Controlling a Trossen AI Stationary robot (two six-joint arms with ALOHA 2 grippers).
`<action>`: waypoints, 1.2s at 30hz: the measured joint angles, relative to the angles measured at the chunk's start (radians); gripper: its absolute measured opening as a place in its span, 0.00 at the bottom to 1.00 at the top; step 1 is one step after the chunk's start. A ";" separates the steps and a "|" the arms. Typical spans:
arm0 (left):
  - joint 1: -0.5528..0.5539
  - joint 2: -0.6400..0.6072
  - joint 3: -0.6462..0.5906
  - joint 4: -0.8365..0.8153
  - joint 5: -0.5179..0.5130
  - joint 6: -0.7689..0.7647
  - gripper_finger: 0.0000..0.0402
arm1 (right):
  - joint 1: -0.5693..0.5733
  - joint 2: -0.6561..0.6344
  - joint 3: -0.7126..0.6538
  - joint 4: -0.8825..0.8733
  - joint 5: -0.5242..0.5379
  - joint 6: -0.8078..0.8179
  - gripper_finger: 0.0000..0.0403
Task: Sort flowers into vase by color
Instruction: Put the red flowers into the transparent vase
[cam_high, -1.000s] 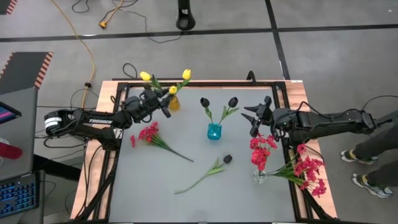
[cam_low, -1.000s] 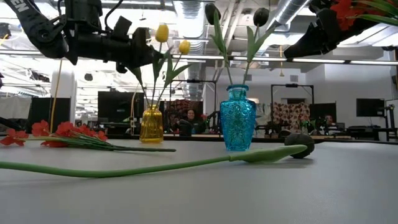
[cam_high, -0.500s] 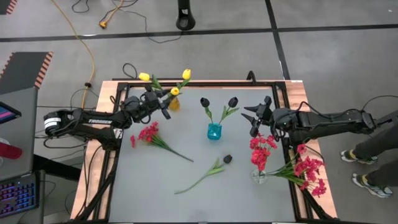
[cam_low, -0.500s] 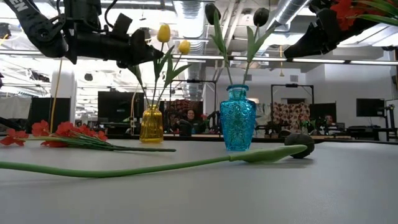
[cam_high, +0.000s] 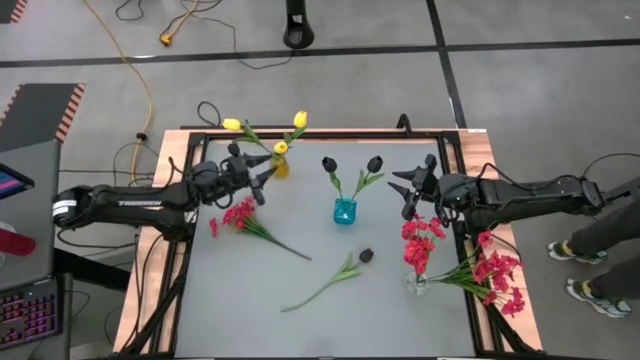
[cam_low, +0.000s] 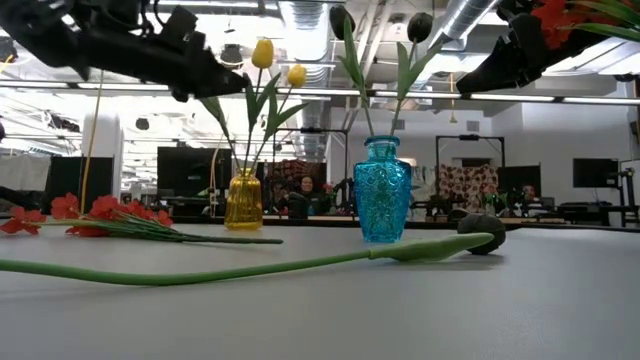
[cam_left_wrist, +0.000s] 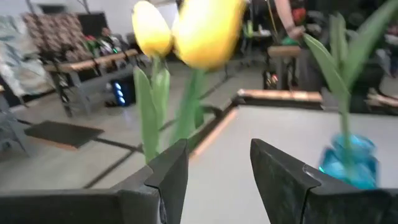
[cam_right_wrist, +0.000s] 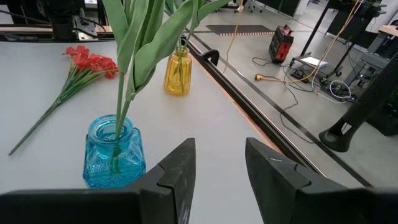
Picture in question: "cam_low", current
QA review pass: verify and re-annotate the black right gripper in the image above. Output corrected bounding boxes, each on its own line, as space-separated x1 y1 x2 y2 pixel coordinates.
455 0 605 95

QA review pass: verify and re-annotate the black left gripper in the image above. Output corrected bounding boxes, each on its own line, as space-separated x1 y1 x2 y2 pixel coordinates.
74 7 249 104

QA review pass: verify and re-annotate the yellow artificial tulip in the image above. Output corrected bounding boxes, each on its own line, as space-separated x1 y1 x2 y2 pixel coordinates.
242 38 281 174
252 63 310 174

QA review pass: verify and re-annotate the red artificial flower bunch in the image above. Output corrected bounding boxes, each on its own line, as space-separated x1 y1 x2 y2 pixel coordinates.
0 192 285 246
529 0 640 51

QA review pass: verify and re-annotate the black artificial tulip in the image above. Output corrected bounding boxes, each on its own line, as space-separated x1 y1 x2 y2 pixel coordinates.
328 4 376 139
389 12 444 137
0 212 507 287

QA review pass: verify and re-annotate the yellow ribbed glass vase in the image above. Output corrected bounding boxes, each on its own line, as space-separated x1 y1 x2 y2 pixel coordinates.
223 167 264 232

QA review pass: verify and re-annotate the blue embossed glass vase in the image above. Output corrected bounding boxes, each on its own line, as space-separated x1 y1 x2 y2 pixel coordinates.
352 134 413 245

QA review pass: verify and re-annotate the ceiling light strip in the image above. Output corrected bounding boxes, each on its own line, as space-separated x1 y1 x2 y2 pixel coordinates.
279 87 640 106

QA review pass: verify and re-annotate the black monitor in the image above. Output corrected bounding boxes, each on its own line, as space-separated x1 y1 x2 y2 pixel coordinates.
46 156 115 215
572 158 620 189
156 145 235 199

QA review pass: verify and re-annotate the floral patterned quilt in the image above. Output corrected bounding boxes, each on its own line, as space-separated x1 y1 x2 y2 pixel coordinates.
438 163 500 211
269 158 329 201

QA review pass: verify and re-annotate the person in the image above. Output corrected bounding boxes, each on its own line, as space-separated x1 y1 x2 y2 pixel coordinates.
279 174 331 220
517 183 544 206

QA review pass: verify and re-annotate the grey table mat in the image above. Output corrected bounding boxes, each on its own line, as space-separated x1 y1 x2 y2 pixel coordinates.
0 222 640 360

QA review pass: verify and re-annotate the silver ceiling duct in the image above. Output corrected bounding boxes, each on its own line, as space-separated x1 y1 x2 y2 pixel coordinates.
429 0 501 51

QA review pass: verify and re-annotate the black metal frame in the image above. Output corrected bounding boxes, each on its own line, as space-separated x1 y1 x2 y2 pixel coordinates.
434 133 506 211
272 127 350 216

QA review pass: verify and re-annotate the yellow hanging cable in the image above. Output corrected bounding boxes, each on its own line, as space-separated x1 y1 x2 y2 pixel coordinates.
79 69 104 214

